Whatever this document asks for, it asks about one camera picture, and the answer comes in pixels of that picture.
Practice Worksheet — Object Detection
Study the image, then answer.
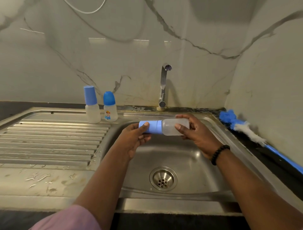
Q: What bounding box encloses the person's left hand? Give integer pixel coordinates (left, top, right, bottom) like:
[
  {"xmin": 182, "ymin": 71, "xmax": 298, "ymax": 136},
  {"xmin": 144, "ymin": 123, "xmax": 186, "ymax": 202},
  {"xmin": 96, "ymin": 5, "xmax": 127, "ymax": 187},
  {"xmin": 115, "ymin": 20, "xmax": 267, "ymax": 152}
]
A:
[{"xmin": 114, "ymin": 122, "xmax": 153, "ymax": 161}]

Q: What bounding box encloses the person's right hand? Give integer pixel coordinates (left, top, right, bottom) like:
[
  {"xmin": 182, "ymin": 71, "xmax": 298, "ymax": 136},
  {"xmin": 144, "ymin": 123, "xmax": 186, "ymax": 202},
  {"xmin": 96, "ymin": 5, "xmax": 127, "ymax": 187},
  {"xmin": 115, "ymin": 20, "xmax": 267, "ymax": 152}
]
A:
[{"xmin": 174, "ymin": 113, "xmax": 224, "ymax": 160}]

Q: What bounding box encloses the blue cylindrical bottle cap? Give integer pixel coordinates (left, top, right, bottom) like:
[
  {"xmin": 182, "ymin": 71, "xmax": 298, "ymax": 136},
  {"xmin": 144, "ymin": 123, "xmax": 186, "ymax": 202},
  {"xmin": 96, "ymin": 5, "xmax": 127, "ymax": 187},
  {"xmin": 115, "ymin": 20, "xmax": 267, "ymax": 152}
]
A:
[{"xmin": 138, "ymin": 120, "xmax": 163, "ymax": 135}]

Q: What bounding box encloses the translucent bottle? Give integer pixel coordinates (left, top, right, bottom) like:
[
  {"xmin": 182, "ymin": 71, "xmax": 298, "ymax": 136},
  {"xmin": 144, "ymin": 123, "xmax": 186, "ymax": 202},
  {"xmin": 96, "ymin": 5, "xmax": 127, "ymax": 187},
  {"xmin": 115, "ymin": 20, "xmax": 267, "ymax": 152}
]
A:
[
  {"xmin": 138, "ymin": 118, "xmax": 191, "ymax": 136},
  {"xmin": 83, "ymin": 85, "xmax": 101, "ymax": 124}
]

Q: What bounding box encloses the blue and white bottle brush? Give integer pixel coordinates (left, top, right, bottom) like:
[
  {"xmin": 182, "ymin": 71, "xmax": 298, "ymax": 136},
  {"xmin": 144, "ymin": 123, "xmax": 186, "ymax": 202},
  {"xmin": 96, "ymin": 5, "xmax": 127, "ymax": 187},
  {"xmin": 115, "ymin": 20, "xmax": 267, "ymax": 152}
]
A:
[{"xmin": 219, "ymin": 109, "xmax": 303, "ymax": 174}]

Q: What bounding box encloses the cartoon print baby bottle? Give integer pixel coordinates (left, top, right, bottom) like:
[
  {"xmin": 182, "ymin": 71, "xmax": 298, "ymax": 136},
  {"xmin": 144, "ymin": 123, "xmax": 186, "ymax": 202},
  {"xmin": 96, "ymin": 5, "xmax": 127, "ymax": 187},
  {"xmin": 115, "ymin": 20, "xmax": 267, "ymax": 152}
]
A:
[{"xmin": 103, "ymin": 91, "xmax": 119, "ymax": 123}]

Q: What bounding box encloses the translucent bottle front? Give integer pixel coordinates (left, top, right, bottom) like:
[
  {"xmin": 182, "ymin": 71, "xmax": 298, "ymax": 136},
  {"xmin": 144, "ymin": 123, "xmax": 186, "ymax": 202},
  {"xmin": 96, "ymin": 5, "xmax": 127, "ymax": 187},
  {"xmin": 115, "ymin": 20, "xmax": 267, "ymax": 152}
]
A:
[{"xmin": 83, "ymin": 85, "xmax": 101, "ymax": 124}]

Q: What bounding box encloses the person's right forearm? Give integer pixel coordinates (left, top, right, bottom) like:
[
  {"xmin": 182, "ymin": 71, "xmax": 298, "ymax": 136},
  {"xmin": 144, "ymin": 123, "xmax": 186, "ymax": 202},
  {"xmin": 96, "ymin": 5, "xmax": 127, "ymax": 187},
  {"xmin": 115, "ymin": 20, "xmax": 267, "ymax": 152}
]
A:
[{"xmin": 215, "ymin": 151, "xmax": 303, "ymax": 230}]

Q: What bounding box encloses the person's left forearm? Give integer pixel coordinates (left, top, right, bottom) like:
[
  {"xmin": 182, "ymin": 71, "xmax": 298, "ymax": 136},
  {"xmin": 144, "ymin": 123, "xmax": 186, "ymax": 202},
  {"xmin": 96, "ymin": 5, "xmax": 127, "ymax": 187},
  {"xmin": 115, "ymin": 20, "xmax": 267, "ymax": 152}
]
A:
[{"xmin": 73, "ymin": 152, "xmax": 138, "ymax": 230}]

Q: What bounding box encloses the metal sink drain strainer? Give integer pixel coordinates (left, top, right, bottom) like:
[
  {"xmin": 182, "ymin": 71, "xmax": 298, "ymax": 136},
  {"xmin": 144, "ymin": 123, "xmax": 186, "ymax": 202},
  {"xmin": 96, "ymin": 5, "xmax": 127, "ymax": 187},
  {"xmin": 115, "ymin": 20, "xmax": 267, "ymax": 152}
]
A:
[{"xmin": 149, "ymin": 166, "xmax": 179, "ymax": 192}]

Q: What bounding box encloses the chrome sink faucet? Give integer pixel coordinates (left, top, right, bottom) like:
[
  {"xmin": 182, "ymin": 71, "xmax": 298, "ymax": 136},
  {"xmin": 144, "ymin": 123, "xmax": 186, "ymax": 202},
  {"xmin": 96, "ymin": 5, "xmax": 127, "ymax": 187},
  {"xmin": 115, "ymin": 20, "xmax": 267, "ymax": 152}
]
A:
[{"xmin": 157, "ymin": 64, "xmax": 173, "ymax": 111}]

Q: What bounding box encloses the stainless steel sink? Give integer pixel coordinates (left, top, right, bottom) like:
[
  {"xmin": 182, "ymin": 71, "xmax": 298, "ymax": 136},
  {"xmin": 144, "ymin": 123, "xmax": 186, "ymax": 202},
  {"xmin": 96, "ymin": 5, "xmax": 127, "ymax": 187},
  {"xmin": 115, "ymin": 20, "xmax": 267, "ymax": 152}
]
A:
[{"xmin": 0, "ymin": 106, "xmax": 303, "ymax": 214}]

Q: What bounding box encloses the pink shirt sleeve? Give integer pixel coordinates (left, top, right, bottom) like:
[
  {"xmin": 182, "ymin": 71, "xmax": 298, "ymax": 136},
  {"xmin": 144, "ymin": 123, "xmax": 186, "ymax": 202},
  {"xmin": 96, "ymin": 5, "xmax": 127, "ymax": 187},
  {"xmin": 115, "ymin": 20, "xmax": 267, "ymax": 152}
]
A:
[{"xmin": 29, "ymin": 204, "xmax": 102, "ymax": 230}]

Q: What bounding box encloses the black bead bracelet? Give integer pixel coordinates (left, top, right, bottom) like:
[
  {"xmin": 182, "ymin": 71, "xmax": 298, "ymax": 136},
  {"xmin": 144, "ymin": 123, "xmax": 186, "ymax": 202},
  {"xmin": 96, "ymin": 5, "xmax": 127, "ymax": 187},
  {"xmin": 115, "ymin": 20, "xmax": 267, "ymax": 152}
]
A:
[{"xmin": 210, "ymin": 144, "xmax": 232, "ymax": 166}]

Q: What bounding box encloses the white cable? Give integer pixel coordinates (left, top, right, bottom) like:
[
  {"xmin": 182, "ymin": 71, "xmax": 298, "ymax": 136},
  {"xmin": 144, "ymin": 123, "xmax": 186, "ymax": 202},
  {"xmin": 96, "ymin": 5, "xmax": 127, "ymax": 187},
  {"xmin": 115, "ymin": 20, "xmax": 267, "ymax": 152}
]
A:
[{"xmin": 63, "ymin": 0, "xmax": 107, "ymax": 14}]

